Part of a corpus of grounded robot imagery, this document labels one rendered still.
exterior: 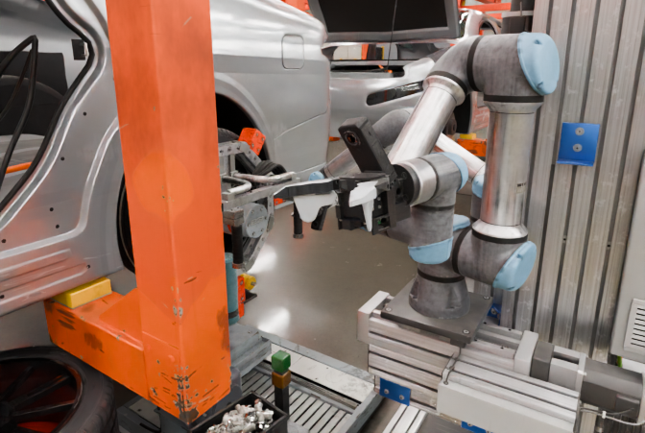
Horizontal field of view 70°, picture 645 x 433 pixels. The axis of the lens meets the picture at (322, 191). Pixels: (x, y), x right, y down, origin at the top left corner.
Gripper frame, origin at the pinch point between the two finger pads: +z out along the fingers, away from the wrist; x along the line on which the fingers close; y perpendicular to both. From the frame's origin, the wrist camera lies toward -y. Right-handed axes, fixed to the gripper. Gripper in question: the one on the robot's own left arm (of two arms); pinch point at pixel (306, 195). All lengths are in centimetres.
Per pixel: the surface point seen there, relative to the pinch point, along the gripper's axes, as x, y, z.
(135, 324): 78, 41, -2
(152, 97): 51, -17, -4
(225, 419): 50, 60, -9
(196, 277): 56, 26, -10
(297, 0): 395, -149, -353
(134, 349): 77, 47, 0
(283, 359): 48, 52, -27
